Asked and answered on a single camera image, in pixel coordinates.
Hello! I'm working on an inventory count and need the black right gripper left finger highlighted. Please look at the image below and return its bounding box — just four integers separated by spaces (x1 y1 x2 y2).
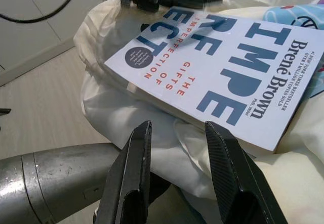
97 119 153 224

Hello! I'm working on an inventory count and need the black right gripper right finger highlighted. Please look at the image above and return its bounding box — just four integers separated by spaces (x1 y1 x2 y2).
204 121 290 224

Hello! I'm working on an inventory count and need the cream cartoon print duvet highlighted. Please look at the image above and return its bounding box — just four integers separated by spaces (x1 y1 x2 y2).
72 0 324 224

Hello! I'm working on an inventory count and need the grey left robot leg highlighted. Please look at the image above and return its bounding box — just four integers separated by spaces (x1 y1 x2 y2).
0 143 123 216

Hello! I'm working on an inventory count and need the blue white patterned packet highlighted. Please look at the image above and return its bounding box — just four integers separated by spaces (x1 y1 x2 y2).
103 6 320 156

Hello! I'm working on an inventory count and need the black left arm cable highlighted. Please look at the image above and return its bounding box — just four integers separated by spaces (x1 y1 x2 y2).
0 0 78 24

